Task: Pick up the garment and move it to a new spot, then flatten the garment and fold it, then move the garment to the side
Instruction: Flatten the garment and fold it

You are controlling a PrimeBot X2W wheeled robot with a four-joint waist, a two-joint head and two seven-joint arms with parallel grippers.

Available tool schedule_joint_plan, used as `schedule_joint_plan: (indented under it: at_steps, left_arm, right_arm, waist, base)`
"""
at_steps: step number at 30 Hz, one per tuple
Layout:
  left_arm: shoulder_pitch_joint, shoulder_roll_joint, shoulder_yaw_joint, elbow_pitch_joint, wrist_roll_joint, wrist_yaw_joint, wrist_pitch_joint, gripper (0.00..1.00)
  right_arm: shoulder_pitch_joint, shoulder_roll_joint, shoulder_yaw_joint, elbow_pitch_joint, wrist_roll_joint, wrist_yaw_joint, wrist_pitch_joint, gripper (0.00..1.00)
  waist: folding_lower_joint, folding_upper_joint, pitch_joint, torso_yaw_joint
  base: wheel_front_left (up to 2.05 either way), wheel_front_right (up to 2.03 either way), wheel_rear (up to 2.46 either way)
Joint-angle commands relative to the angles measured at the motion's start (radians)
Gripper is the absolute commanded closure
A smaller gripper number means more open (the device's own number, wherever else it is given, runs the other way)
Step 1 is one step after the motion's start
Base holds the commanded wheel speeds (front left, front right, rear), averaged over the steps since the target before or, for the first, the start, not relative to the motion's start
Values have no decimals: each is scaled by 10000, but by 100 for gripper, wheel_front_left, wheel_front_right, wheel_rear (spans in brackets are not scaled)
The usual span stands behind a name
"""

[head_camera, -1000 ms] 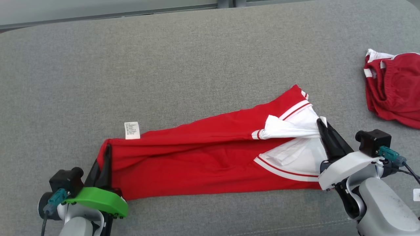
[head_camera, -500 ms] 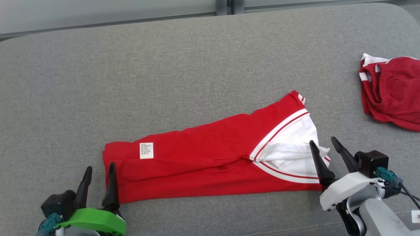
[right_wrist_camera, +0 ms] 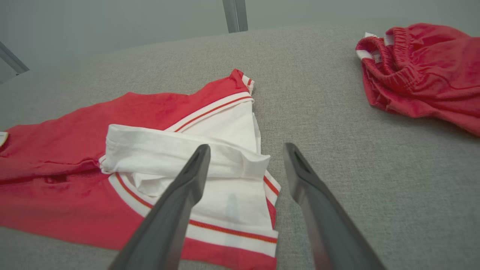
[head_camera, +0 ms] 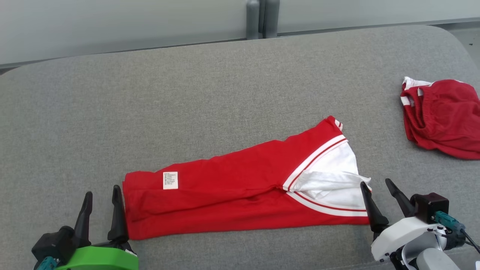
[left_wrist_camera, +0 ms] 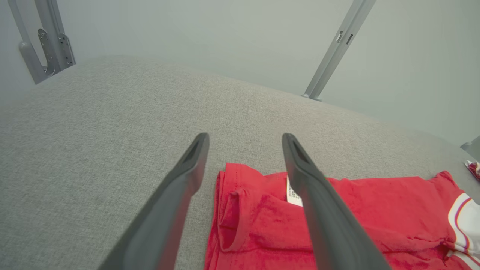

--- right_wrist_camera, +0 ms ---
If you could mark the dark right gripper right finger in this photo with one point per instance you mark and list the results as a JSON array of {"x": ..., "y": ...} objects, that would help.
[{"x": 326, "y": 225}]

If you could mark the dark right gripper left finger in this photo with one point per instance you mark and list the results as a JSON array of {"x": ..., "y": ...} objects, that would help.
[{"x": 172, "y": 217}]

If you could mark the red shirt with white sleeves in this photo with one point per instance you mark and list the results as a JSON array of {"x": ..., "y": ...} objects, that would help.
[{"x": 75, "y": 202}]

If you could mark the red shorts with white stripe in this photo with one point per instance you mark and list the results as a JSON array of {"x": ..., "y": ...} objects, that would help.
[{"x": 431, "y": 75}]

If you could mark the grey fabric sofa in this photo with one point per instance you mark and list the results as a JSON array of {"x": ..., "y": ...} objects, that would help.
[{"x": 356, "y": 168}]

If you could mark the grey partition post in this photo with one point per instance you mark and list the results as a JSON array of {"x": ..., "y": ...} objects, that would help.
[
  {"x": 242, "y": 15},
  {"x": 229, "y": 15}
]

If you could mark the grey partition base rail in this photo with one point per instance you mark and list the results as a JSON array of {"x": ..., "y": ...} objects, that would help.
[{"x": 13, "y": 58}]

